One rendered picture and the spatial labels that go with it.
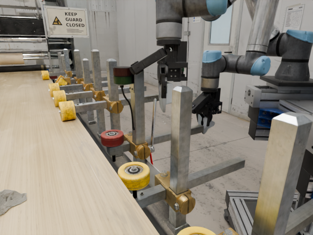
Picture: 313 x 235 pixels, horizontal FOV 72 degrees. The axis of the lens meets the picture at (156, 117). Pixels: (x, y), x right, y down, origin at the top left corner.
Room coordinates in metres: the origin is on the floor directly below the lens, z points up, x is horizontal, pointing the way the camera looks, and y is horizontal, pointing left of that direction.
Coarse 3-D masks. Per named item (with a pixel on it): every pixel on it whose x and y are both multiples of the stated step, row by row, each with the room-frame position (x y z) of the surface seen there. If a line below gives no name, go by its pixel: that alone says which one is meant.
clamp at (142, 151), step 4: (124, 136) 0.76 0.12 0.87; (128, 136) 0.76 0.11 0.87; (124, 140) 0.77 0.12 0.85; (128, 140) 0.73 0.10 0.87; (132, 144) 0.70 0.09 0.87; (140, 144) 0.69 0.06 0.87; (144, 144) 0.69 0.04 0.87; (132, 148) 0.70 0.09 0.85; (136, 148) 0.68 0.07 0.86; (140, 148) 0.67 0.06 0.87; (144, 148) 0.67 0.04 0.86; (148, 148) 0.68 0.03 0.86; (132, 152) 0.70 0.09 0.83; (136, 152) 0.67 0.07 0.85; (140, 152) 0.66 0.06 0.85; (144, 152) 0.67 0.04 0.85; (148, 152) 0.68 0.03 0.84; (136, 156) 0.68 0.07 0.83; (140, 156) 0.66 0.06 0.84; (144, 156) 0.67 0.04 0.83; (148, 156) 0.68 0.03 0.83
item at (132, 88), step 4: (116, 68) 0.67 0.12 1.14; (120, 68) 0.66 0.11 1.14; (124, 68) 0.66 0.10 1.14; (128, 68) 0.67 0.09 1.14; (116, 76) 0.66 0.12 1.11; (120, 76) 0.66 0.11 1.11; (124, 76) 0.66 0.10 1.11; (128, 76) 0.67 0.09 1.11; (120, 84) 0.66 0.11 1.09; (124, 84) 0.66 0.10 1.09; (128, 84) 0.68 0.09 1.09; (132, 84) 0.69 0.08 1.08; (132, 88) 0.69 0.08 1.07; (124, 96) 0.68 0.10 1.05; (128, 100) 0.69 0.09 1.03; (132, 112) 0.69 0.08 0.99; (132, 116) 0.69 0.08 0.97; (132, 120) 0.69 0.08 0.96; (132, 124) 0.69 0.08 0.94; (132, 128) 0.70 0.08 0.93
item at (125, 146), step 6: (192, 126) 0.89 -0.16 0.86; (198, 126) 0.89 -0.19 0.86; (162, 132) 0.82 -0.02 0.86; (168, 132) 0.82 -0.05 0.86; (192, 132) 0.87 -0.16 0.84; (198, 132) 0.88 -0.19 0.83; (150, 138) 0.76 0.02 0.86; (156, 138) 0.78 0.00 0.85; (162, 138) 0.79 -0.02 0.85; (168, 138) 0.80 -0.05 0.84; (126, 144) 0.71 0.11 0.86; (150, 144) 0.76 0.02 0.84; (108, 150) 0.69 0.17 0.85; (114, 150) 0.69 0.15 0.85; (120, 150) 0.70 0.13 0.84; (126, 150) 0.71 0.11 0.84
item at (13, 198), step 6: (0, 192) 0.37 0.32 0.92; (6, 192) 0.38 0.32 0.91; (12, 192) 0.37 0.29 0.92; (0, 198) 0.35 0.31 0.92; (6, 198) 0.36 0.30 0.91; (12, 198) 0.36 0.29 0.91; (18, 198) 0.36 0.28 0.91; (24, 198) 0.37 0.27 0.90; (0, 204) 0.35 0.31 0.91; (6, 204) 0.35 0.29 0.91; (12, 204) 0.35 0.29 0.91; (18, 204) 0.35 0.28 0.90; (0, 210) 0.33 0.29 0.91; (6, 210) 0.33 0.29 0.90
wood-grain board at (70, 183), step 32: (0, 96) 1.30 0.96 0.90; (32, 96) 1.30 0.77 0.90; (0, 128) 0.77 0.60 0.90; (32, 128) 0.77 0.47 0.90; (64, 128) 0.77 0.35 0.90; (0, 160) 0.53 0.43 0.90; (32, 160) 0.53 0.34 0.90; (64, 160) 0.53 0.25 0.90; (96, 160) 0.53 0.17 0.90; (32, 192) 0.39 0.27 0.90; (64, 192) 0.39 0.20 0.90; (96, 192) 0.39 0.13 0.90; (128, 192) 0.39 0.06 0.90; (0, 224) 0.30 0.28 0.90; (32, 224) 0.30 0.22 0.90; (64, 224) 0.30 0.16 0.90; (96, 224) 0.30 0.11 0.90; (128, 224) 0.30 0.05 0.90
